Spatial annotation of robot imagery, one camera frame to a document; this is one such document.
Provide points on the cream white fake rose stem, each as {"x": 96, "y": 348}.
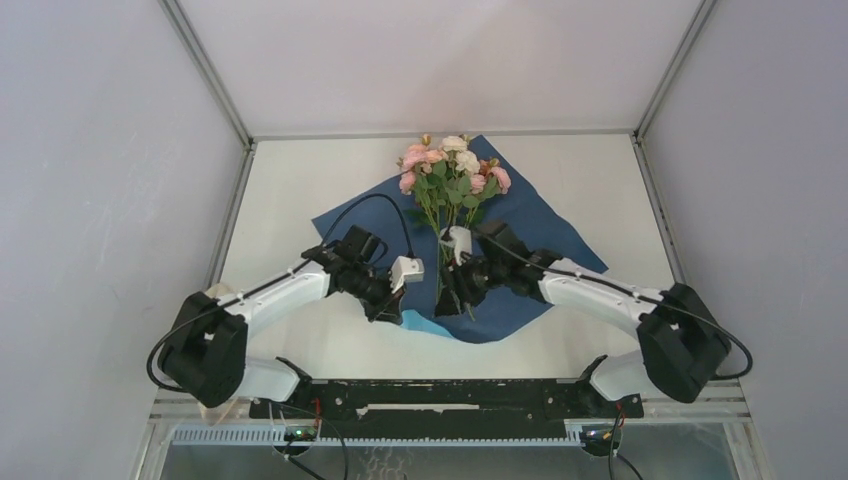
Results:
{"x": 462, "y": 180}

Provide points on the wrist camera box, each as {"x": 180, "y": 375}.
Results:
{"x": 405, "y": 270}
{"x": 459, "y": 240}

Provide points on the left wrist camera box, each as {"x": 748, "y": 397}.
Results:
{"x": 405, "y": 270}

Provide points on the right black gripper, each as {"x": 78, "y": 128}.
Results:
{"x": 456, "y": 288}

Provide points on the aluminium front frame rail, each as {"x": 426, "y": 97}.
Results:
{"x": 719, "y": 402}

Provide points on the cream lace ribbon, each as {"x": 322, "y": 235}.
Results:
{"x": 218, "y": 291}

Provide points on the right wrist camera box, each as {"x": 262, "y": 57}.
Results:
{"x": 459, "y": 240}

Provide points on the blue wrapping paper sheet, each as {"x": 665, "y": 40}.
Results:
{"x": 399, "y": 222}

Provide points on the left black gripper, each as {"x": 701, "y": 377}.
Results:
{"x": 387, "y": 308}

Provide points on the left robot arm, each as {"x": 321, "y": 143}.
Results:
{"x": 205, "y": 352}

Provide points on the peach fake rose stem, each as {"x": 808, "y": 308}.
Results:
{"x": 432, "y": 170}

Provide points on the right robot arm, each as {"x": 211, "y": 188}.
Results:
{"x": 680, "y": 345}

